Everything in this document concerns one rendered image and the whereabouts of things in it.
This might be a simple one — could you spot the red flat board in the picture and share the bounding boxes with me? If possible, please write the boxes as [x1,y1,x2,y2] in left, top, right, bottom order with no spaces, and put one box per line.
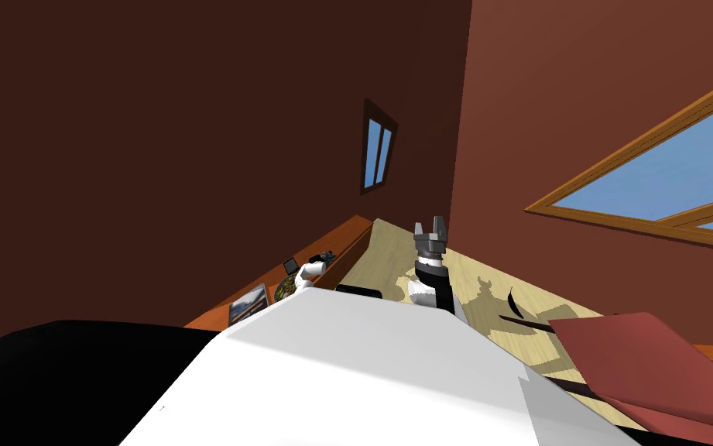
[546,311,713,436]

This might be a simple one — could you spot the green patterned plate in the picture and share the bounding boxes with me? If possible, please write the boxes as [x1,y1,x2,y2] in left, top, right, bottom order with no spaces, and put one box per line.
[273,275,299,304]

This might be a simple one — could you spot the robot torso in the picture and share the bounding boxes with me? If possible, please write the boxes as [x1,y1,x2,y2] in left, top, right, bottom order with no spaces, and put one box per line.
[119,284,642,446]

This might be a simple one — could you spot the orange wooden desk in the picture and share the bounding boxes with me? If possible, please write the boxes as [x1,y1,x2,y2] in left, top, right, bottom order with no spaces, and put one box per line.
[182,214,375,330]

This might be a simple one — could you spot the large wooden-framed window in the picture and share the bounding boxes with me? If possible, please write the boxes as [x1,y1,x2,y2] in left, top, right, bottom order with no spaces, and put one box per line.
[523,63,713,256]

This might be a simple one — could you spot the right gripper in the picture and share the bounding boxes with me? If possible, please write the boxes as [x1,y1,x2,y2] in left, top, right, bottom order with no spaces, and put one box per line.
[413,215,451,257]

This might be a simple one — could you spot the small dark-framed window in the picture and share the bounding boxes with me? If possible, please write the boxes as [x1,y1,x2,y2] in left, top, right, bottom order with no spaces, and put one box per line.
[358,97,400,197]

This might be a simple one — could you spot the grey framed picture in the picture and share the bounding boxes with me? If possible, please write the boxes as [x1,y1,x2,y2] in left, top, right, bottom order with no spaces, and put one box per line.
[228,283,270,328]

